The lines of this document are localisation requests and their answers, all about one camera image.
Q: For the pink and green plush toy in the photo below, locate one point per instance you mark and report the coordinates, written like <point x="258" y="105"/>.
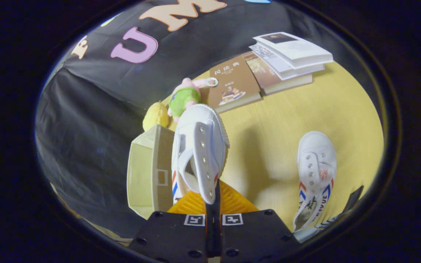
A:
<point x="183" y="98"/>

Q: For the black flat object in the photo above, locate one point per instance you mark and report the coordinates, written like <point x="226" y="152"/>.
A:
<point x="353" y="201"/>

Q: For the yellow plush toy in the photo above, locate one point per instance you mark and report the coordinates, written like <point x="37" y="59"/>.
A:
<point x="155" y="115"/>

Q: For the black backdrop cloth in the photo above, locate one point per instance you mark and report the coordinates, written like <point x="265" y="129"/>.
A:
<point x="97" y="120"/>

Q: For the brown book with cake picture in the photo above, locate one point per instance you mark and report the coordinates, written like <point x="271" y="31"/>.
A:
<point x="232" y="78"/>

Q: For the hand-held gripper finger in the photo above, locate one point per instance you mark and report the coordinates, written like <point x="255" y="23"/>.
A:
<point x="217" y="230"/>
<point x="210" y="230"/>

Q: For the white book with dark photo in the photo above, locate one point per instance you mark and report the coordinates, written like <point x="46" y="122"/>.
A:
<point x="298" y="47"/>

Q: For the dark brown photo book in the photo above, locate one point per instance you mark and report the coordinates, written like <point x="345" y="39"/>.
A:
<point x="261" y="73"/>

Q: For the white striped shoe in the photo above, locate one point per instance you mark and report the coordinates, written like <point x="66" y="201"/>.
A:
<point x="199" y="120"/>
<point x="314" y="149"/>

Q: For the brown cardboard storage box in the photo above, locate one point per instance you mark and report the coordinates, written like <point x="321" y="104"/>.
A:
<point x="144" y="168"/>

